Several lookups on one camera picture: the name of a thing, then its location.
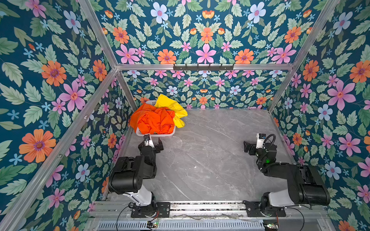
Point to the white plastic laundry basket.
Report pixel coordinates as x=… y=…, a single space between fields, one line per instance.
x=154 y=133

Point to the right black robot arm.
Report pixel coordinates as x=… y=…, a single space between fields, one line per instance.
x=304 y=185

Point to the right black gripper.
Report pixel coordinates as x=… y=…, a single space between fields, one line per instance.
x=253 y=147

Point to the black hook rail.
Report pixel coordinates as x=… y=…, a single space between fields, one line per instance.
x=203 y=67

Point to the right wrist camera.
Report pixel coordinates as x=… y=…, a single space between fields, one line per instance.
x=261 y=137

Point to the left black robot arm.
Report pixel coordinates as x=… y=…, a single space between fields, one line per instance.
x=126 y=177

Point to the orange shorts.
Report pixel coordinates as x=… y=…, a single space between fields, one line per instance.
x=152 y=119

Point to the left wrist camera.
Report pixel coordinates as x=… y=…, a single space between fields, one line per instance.
x=148 y=141

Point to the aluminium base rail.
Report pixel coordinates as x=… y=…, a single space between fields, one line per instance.
x=201 y=210

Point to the yellow shorts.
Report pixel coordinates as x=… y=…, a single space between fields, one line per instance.
x=165 y=102

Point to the right electronics board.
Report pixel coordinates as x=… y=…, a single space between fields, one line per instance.
x=271 y=226

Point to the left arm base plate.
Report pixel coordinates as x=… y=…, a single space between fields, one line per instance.
x=156 y=210

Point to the white ventilation grille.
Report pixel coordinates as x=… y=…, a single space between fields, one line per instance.
x=183 y=225

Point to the electronics board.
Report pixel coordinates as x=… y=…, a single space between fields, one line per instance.
x=152 y=224
x=271 y=226

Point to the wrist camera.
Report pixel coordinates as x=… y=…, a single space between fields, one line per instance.
x=148 y=141
x=261 y=137

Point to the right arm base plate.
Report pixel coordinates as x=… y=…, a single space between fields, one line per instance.
x=263 y=209

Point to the left electronics board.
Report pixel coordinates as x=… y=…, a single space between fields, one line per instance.
x=152 y=224

